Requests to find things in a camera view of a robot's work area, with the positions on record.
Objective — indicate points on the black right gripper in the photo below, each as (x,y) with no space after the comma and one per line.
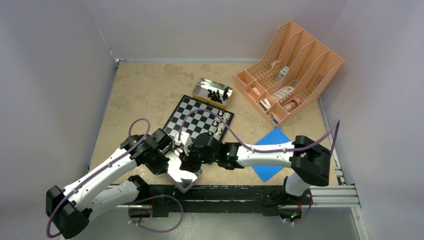
(188,163)

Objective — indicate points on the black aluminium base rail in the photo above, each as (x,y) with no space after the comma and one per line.
(224,212)

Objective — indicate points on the yellow metal tin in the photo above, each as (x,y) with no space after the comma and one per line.
(200,92)

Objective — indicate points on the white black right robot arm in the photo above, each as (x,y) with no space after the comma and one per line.
(309,160)

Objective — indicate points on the pink desk file organizer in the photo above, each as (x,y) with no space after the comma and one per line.
(294,71)

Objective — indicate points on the blue mat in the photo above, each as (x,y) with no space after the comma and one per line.
(267,166)

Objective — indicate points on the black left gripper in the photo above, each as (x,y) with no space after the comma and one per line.
(162,167)

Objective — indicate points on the silver lilac metal tin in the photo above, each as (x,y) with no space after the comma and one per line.
(182,179)

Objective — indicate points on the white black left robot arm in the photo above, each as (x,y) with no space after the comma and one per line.
(73,207)

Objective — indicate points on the black chess pieces pile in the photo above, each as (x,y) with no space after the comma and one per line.
(218,97)

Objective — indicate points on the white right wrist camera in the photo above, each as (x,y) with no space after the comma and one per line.
(183,141)

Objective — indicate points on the black white chess board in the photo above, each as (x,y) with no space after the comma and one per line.
(196,117)

